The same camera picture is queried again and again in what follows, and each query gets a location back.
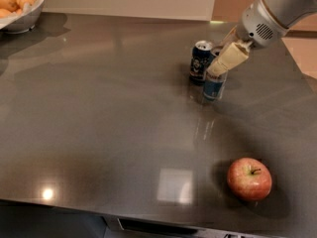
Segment red bull can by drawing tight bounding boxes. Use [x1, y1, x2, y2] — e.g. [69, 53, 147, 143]
[202, 46, 229, 103]

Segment orange fruit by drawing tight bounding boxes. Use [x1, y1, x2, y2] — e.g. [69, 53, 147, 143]
[0, 9, 11, 18]
[0, 0, 19, 12]
[17, 0, 36, 9]

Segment red apple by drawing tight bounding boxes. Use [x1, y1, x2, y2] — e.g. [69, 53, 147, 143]
[227, 158, 272, 201]

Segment orange fruit bottom left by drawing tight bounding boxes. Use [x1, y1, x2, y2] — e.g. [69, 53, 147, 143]
[0, 9, 11, 18]

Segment orange fruit middle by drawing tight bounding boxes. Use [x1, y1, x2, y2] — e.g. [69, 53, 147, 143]
[17, 0, 36, 9]

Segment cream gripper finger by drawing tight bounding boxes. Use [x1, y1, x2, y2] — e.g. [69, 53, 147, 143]
[206, 41, 251, 77]
[220, 27, 239, 47]

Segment white fruit bowl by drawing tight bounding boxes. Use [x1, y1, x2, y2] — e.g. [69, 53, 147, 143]
[0, 0, 48, 35]

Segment blue pepsi can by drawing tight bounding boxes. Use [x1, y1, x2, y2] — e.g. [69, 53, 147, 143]
[189, 41, 213, 84]

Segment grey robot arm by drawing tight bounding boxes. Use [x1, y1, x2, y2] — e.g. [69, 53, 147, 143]
[206, 0, 317, 77]

